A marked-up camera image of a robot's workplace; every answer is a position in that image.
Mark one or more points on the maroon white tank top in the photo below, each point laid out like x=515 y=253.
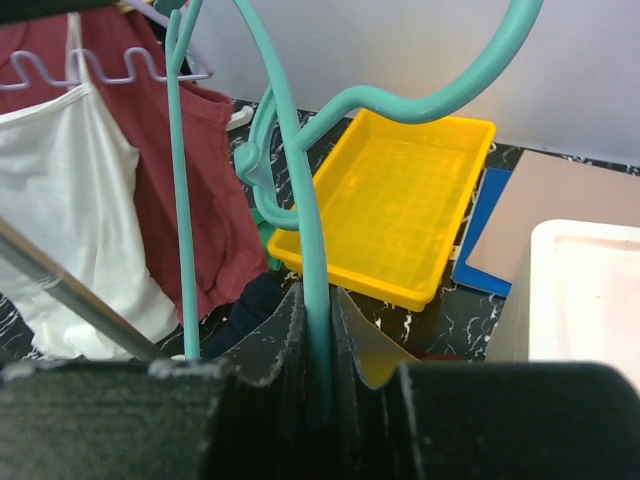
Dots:
x=227 y=249

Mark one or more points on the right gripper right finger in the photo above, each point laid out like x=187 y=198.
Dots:
x=399 y=418

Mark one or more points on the white storage box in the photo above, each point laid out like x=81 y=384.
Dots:
x=574 y=299

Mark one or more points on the teal plastic hanger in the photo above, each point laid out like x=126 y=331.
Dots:
x=277 y=110

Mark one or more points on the lavender plastic hanger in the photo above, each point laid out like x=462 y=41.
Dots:
x=186 y=62

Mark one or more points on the navy tank top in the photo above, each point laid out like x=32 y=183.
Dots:
x=258 y=321

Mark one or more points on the yellow plastic tray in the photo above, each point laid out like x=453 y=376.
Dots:
x=392 y=198

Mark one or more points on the green garment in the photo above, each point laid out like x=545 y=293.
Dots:
x=265 y=230

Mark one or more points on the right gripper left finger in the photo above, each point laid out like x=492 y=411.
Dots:
x=238 y=417

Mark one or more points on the metal clothes rack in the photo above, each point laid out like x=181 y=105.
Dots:
x=65 y=295

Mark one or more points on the pink board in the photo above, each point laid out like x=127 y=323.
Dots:
x=542 y=188

